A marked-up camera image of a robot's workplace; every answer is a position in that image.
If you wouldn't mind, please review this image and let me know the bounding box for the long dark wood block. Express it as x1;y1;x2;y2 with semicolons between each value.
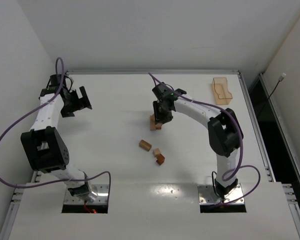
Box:
155;123;163;130

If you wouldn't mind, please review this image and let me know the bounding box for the long light wood block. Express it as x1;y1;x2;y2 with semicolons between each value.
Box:
149;114;157;131

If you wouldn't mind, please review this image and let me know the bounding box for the transparent orange plastic tray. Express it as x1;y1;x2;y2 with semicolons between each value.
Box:
211;77;233;105

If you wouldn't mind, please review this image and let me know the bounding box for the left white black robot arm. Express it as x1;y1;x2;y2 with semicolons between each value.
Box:
20;74;97;203

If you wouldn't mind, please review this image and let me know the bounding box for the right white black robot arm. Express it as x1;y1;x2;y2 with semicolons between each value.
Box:
152;82;244;199

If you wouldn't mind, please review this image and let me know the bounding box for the small light cube right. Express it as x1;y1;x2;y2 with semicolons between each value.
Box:
152;148;161;158

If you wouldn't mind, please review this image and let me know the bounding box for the small dark wood cube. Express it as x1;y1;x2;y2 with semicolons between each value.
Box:
156;153;165;166

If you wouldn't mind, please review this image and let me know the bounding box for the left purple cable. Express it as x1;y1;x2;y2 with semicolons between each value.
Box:
0;56;112;188

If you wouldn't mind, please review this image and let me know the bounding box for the purple cable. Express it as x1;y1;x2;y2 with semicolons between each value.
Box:
148;72;262;207
0;56;112;188

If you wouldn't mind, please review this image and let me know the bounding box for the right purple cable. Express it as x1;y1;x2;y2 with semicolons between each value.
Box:
148;72;262;207

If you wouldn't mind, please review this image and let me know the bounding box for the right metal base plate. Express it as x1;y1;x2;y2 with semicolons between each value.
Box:
197;184;245;206

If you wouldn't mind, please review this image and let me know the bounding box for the metal base plate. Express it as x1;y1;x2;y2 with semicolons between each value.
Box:
63;184;109;206
197;184;245;206

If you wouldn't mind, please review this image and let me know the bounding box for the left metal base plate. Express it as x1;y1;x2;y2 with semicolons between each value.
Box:
63;184;109;206

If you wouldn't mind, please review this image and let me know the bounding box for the black wall cable with plug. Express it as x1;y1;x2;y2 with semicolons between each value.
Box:
255;72;287;118

